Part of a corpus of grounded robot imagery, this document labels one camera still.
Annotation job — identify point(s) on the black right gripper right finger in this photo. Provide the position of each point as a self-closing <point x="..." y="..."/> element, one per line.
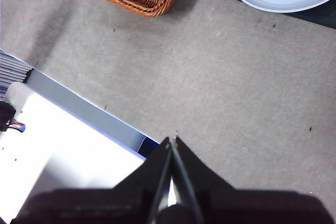
<point x="249" y="205"/>

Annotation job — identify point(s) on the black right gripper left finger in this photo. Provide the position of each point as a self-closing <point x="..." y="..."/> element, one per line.
<point x="105" y="205"/>

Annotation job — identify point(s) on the white base platform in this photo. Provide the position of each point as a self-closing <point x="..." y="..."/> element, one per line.
<point x="65" y="150"/>

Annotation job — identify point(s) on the grey ribbed panel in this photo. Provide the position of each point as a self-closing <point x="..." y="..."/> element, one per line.
<point x="13" y="70"/>

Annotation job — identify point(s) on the white cylinder post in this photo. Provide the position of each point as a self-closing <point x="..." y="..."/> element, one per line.
<point x="18" y="95"/>

